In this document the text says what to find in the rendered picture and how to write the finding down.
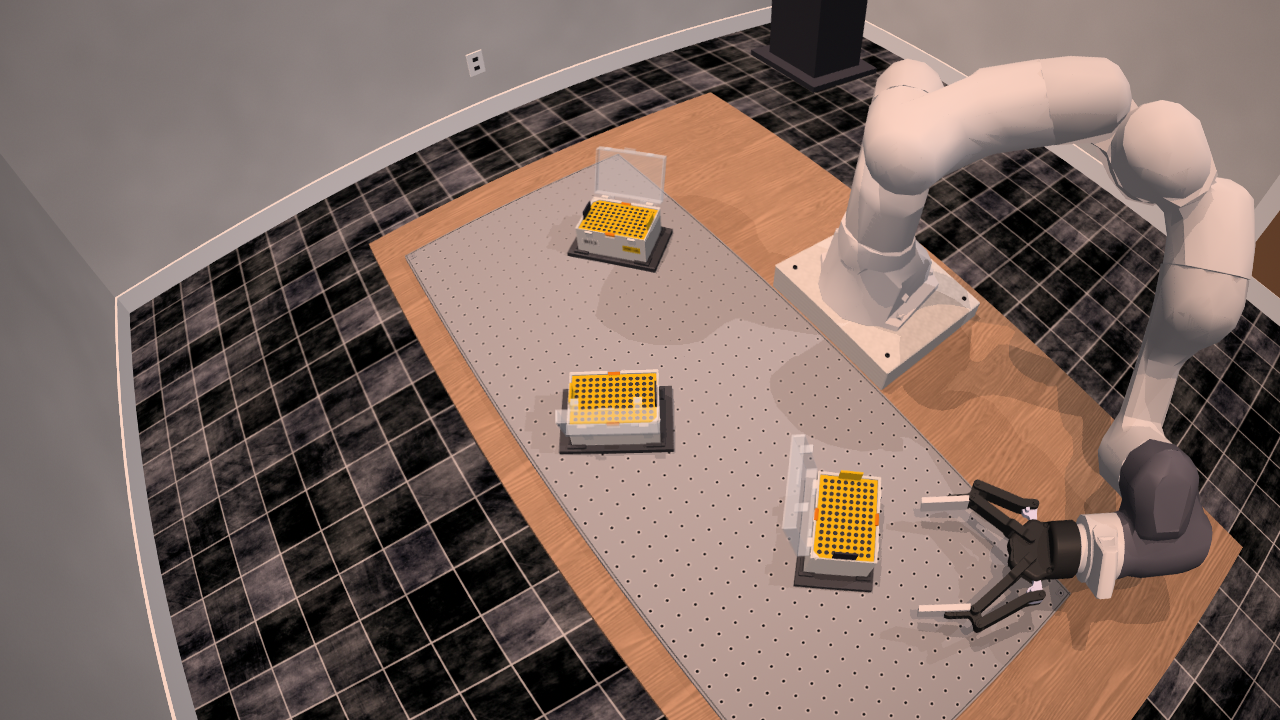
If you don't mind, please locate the yellow tip rack insert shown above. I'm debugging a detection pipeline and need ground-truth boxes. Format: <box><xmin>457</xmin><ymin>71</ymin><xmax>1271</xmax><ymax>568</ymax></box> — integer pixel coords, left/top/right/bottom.
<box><xmin>813</xmin><ymin>470</ymin><xmax>878</xmax><ymax>562</ymax></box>
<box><xmin>570</xmin><ymin>373</ymin><xmax>657</xmax><ymax>409</ymax></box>

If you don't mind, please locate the yellow pipette tip rack plate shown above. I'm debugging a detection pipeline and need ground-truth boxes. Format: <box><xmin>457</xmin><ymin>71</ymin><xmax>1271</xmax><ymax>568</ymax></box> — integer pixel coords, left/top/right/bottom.
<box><xmin>579</xmin><ymin>201</ymin><xmax>658</xmax><ymax>240</ymax></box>

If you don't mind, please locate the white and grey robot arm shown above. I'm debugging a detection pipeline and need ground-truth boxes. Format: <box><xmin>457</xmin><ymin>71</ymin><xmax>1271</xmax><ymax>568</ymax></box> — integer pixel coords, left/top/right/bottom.
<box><xmin>818</xmin><ymin>56</ymin><xmax>1256</xmax><ymax>600</ymax></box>

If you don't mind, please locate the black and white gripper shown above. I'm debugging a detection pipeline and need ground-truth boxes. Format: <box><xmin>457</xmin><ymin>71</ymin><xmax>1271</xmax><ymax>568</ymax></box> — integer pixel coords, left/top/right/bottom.
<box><xmin>916</xmin><ymin>479</ymin><xmax>1082</xmax><ymax>633</ymax></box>

